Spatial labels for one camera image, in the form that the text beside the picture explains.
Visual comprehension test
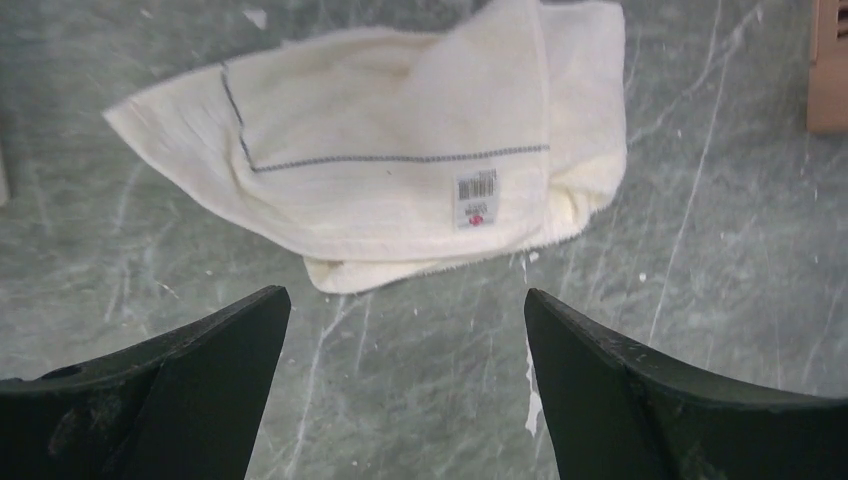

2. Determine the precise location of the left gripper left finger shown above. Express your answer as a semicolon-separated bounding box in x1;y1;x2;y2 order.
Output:
1;286;291;479

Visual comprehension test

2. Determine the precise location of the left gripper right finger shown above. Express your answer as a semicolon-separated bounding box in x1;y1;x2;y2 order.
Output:
524;289;847;479

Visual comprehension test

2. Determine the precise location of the cream white towel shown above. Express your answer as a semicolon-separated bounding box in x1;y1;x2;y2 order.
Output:
104;1;627;294

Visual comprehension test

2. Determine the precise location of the orange file organizer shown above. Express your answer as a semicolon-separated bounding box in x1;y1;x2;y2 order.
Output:
806;0;847;133

